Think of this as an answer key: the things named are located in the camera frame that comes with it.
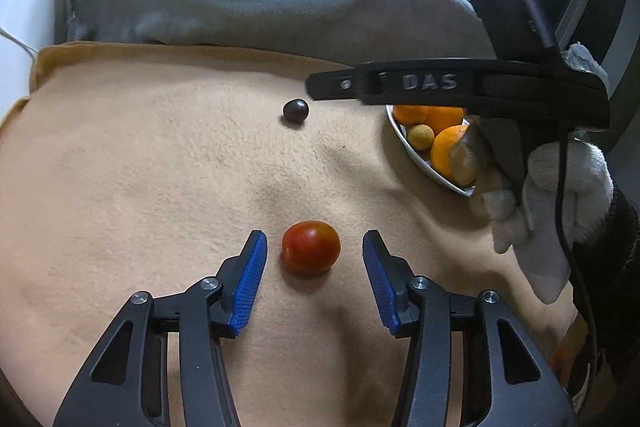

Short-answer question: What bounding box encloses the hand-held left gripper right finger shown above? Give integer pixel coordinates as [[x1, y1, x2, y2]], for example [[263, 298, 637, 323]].
[[362, 230, 581, 427]]

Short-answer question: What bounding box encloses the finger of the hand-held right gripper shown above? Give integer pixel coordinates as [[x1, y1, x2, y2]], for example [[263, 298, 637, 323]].
[[306, 59, 488, 106]]

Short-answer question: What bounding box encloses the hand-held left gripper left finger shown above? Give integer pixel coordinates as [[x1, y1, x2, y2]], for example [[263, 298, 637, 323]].
[[52, 230, 268, 427]]

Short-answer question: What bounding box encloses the mandarin with stem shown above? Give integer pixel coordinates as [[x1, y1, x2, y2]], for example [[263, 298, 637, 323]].
[[393, 105, 431, 126]]

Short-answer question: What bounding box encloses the tan longan fruit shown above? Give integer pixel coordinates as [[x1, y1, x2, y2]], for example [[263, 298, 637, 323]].
[[407, 124, 435, 151]]

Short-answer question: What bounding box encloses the smooth round orange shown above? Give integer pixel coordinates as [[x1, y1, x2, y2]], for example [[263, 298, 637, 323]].
[[425, 105, 467, 136]]

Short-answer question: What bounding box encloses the red tomato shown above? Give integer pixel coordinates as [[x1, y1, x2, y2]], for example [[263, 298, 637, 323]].
[[281, 220, 341, 275]]

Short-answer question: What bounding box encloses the white floral plate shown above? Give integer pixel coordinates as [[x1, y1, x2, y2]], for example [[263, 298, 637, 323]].
[[386, 104, 478, 198]]

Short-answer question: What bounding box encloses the large spotted orange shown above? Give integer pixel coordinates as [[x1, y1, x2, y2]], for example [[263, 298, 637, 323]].
[[431, 125, 476, 186]]

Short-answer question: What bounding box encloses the person's right hand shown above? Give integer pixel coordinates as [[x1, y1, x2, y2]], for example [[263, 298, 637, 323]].
[[450, 127, 614, 306]]

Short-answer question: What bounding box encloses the grey crumpled cloth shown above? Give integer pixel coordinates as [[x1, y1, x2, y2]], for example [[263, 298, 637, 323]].
[[562, 42, 609, 82]]

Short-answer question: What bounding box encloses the dark purple round fruit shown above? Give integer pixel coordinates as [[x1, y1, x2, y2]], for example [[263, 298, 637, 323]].
[[282, 98, 309, 126]]

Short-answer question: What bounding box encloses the tan fleece blanket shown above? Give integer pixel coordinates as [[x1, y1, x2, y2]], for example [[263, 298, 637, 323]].
[[0, 42, 576, 427]]

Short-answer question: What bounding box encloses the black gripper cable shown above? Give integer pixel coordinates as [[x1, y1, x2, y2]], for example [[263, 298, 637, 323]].
[[555, 127, 601, 413]]

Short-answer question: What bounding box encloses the white cable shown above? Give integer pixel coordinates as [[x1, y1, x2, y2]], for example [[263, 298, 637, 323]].
[[0, 27, 39, 58]]

